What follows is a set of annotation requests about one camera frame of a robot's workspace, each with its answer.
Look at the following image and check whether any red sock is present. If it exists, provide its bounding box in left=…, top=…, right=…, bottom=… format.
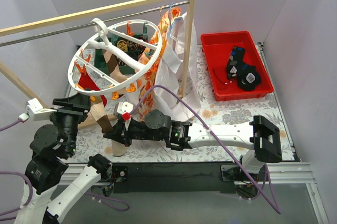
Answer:
left=78, top=73, right=100, bottom=91
left=213, top=67, right=232, bottom=84

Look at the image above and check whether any black sock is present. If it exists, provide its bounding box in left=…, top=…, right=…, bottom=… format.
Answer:
left=226, top=46, right=245, bottom=80
left=236, top=62, right=262, bottom=91

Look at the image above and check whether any beige brown striped sock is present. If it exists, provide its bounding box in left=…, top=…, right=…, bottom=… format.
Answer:
left=103, top=50, right=128, bottom=95

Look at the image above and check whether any red sock front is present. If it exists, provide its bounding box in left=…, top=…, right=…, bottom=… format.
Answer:
left=213, top=67, right=232, bottom=84

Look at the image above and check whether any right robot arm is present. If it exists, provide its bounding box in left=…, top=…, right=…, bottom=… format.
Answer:
left=103, top=110, right=283, bottom=181

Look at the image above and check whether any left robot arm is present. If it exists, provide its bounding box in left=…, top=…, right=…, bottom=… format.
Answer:
left=14, top=93, right=112, bottom=223

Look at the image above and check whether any white round clip hanger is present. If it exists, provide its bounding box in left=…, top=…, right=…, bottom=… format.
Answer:
left=67, top=18, right=163, bottom=96

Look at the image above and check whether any floral table mat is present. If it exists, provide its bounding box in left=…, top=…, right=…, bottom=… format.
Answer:
left=67, top=45, right=295, bottom=163

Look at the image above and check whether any orange floral dress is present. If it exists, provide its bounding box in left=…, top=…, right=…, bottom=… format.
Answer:
left=137, top=11, right=169, bottom=121

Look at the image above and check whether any white shirt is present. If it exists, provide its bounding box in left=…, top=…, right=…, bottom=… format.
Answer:
left=152, top=13, right=201, bottom=121

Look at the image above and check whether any green compartment box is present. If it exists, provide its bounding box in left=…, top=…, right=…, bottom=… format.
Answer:
left=94, top=34, right=145, bottom=75

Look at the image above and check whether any black base bar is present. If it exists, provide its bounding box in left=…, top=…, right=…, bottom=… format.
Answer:
left=112, top=162, right=235, bottom=194

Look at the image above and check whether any red plastic tray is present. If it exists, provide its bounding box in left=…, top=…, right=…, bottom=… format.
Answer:
left=201, top=31, right=274, bottom=101

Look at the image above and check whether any wooden clothes rack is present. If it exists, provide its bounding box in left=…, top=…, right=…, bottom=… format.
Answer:
left=1, top=0, right=195, bottom=108

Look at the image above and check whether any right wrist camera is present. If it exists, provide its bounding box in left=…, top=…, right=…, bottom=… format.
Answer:
left=114, top=101, right=134, bottom=121

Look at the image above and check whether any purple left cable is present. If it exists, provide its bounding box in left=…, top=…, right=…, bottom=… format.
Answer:
left=0, top=118, right=34, bottom=222

